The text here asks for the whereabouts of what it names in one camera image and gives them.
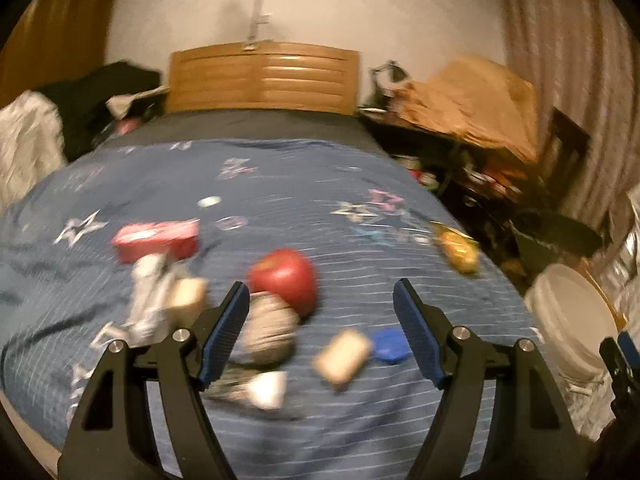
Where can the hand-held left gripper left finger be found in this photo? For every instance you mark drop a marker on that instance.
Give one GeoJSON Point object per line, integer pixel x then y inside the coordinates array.
{"type": "Point", "coordinates": [225, 335]}

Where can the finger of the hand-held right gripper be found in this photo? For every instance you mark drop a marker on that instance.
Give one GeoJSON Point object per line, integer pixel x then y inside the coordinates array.
{"type": "Point", "coordinates": [627, 347]}

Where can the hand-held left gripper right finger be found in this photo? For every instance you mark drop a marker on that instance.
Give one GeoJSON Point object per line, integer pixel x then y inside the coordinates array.
{"type": "Point", "coordinates": [417, 340]}

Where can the white bucket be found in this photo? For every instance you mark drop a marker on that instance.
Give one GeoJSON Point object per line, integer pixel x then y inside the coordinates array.
{"type": "Point", "coordinates": [570, 310]}

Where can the beige wooden block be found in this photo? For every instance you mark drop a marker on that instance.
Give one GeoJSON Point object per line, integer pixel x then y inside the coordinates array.
{"type": "Point", "coordinates": [342, 360]}

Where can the small blue lid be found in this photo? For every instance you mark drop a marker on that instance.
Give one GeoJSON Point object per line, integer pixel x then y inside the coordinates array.
{"type": "Point", "coordinates": [390, 346]}

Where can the small black box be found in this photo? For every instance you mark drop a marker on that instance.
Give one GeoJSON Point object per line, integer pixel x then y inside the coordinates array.
{"type": "Point", "coordinates": [230, 385]}

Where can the small white wrapper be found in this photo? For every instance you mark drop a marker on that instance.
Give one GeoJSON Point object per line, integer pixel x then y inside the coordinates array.
{"type": "Point", "coordinates": [267, 391]}

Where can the red apple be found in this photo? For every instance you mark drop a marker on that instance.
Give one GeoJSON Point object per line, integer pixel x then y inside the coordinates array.
{"type": "Point", "coordinates": [282, 277]}

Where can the white red carton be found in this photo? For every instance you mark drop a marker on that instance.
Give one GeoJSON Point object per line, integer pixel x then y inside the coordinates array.
{"type": "Point", "coordinates": [147, 295]}

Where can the yellow snack packet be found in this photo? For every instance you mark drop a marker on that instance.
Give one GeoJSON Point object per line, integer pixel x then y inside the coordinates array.
{"type": "Point", "coordinates": [457, 250]}

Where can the pink box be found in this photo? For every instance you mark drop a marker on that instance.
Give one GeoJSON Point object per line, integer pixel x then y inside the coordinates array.
{"type": "Point", "coordinates": [155, 242]}

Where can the blue star printed blanket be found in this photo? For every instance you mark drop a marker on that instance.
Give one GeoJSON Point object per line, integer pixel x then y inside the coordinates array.
{"type": "Point", "coordinates": [300, 200]}

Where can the cluttered dark desk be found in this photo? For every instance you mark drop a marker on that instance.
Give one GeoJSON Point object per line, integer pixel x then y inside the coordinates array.
{"type": "Point", "coordinates": [450, 180]}

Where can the dark wooden chair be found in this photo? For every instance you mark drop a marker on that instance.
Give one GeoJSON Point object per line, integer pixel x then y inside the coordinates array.
{"type": "Point", "coordinates": [565, 145]}

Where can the pink cloth item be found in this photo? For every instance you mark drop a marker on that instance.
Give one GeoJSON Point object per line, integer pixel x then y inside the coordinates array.
{"type": "Point", "coordinates": [127, 125]}

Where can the orange cloth pile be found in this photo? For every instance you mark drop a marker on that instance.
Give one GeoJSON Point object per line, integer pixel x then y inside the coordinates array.
{"type": "Point", "coordinates": [475, 105]}

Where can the beige fabric piece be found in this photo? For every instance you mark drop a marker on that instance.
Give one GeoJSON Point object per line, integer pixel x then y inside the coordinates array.
{"type": "Point", "coordinates": [120, 105]}

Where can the wooden headboard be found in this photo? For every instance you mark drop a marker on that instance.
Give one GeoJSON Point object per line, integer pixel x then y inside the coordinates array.
{"type": "Point", "coordinates": [260, 75]}

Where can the black desk lamp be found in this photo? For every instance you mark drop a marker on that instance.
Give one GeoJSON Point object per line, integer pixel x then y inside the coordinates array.
{"type": "Point", "coordinates": [390, 72]}

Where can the black cloth pile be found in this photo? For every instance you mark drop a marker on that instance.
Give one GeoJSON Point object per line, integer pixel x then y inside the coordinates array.
{"type": "Point", "coordinates": [115, 85]}

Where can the white crumpled cloth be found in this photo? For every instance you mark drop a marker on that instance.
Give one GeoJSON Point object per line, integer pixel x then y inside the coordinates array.
{"type": "Point", "coordinates": [25, 145]}

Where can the striped pink curtain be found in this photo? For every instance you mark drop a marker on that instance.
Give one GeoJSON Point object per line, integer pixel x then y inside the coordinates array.
{"type": "Point", "coordinates": [565, 60]}

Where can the clamp-on holder pole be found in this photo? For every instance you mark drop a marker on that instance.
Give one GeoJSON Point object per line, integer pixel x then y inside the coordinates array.
{"type": "Point", "coordinates": [257, 5]}

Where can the brown wooden wardrobe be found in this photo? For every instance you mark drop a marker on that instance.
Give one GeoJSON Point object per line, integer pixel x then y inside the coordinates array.
{"type": "Point", "coordinates": [60, 35]}

